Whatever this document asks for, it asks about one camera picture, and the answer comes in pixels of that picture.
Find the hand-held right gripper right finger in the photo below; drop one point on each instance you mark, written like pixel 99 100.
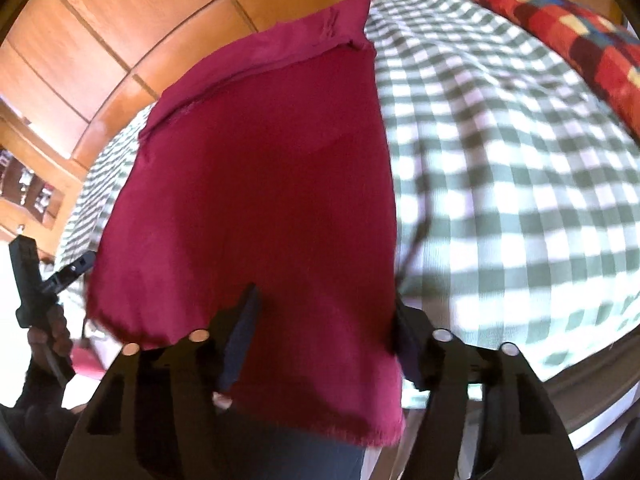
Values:
pixel 407 355

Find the wooden bed frame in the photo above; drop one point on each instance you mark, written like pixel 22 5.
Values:
pixel 600 395

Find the red rug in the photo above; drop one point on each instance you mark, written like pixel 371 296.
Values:
pixel 90 360

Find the green white checked bedsheet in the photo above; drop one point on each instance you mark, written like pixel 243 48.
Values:
pixel 500 185

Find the dark red garment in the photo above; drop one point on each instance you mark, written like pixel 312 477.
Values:
pixel 250 160

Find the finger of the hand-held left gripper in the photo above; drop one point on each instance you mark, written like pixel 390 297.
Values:
pixel 70 272

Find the person's left forearm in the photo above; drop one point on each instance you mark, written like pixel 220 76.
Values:
pixel 40 400

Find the wooden wall shelf with items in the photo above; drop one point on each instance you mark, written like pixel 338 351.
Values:
pixel 30 185

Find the person's grey pants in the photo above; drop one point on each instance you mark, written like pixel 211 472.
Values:
pixel 300 455

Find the wooden wardrobe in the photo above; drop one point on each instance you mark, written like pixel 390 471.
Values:
pixel 125 20

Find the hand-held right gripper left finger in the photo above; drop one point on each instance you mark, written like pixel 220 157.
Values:
pixel 242 340

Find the multicolour plaid pillow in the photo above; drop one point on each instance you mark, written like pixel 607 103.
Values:
pixel 575 35

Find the person's left hand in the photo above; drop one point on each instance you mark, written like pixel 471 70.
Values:
pixel 55 330

